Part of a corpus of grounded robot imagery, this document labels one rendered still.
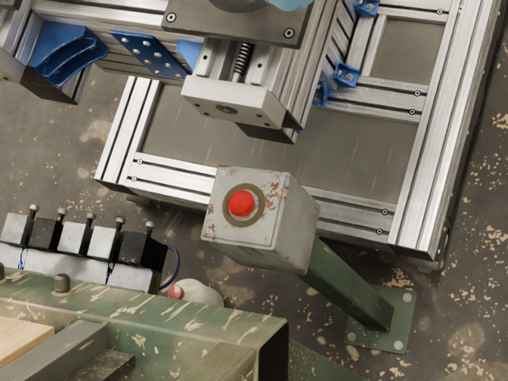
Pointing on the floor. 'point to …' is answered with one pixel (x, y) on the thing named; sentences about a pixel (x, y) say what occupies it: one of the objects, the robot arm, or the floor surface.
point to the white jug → (195, 292)
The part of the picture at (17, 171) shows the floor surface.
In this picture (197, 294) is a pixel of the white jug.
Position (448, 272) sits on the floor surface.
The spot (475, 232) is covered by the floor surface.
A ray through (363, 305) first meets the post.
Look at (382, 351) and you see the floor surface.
